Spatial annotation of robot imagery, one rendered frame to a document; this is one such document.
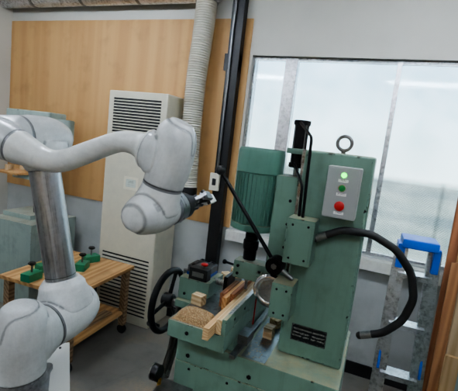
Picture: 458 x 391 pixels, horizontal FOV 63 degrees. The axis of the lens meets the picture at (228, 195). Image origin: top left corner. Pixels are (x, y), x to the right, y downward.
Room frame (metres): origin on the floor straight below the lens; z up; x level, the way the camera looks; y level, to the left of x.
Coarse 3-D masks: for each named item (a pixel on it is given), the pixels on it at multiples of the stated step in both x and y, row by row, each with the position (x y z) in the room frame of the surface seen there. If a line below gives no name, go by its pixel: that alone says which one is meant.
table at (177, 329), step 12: (180, 300) 1.43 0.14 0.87; (216, 300) 1.40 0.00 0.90; (216, 312) 1.30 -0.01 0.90; (252, 312) 1.40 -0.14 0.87; (168, 324) 1.21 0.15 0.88; (180, 324) 1.19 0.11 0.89; (240, 324) 1.28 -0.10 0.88; (180, 336) 1.19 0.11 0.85; (192, 336) 1.17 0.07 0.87; (216, 336) 1.14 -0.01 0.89; (228, 336) 1.16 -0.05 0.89; (216, 348) 1.14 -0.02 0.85
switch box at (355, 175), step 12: (336, 168) 1.16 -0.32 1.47; (348, 168) 1.15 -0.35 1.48; (360, 168) 1.17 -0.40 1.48; (336, 180) 1.16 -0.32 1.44; (360, 180) 1.14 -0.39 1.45; (348, 192) 1.14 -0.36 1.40; (324, 204) 1.17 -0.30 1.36; (348, 204) 1.14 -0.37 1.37; (336, 216) 1.15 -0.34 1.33; (348, 216) 1.14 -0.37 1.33
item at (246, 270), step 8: (240, 256) 1.46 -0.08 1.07; (240, 264) 1.40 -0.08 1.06; (248, 264) 1.39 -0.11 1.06; (256, 264) 1.38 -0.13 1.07; (264, 264) 1.40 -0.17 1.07; (232, 272) 1.41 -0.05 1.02; (240, 272) 1.40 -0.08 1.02; (248, 272) 1.39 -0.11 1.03; (256, 272) 1.38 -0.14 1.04; (248, 280) 1.42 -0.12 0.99
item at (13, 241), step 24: (0, 216) 2.97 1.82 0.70; (24, 216) 2.98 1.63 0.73; (72, 216) 3.25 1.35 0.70; (0, 240) 2.93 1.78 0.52; (24, 240) 2.84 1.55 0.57; (72, 240) 3.25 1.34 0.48; (0, 264) 2.92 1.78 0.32; (24, 264) 2.84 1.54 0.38; (0, 288) 2.92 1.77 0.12; (24, 288) 2.84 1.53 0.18
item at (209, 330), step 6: (252, 282) 1.53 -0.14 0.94; (246, 288) 1.46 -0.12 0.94; (234, 300) 1.33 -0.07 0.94; (228, 306) 1.27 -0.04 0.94; (222, 312) 1.22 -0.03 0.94; (216, 318) 1.17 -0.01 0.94; (210, 324) 1.12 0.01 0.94; (204, 330) 1.10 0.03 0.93; (210, 330) 1.11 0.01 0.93; (204, 336) 1.10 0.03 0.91; (210, 336) 1.11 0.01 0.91
